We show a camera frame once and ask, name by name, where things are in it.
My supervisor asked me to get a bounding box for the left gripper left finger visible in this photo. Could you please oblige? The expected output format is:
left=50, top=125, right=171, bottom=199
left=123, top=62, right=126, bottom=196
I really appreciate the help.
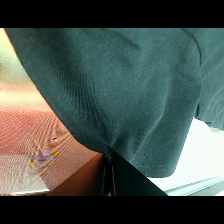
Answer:
left=46, top=152, right=110, bottom=197

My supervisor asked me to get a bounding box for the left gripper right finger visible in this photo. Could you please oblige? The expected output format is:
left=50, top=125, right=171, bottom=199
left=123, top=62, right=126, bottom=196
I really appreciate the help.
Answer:
left=109, top=149, right=168, bottom=197

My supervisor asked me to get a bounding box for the dark green garment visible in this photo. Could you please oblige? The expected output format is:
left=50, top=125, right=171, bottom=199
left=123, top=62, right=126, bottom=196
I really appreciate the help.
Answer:
left=4, top=27, right=224, bottom=179

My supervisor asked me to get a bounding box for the silver frame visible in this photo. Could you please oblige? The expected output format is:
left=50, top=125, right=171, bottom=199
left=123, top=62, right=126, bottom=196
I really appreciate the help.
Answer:
left=164, top=176, right=224, bottom=197

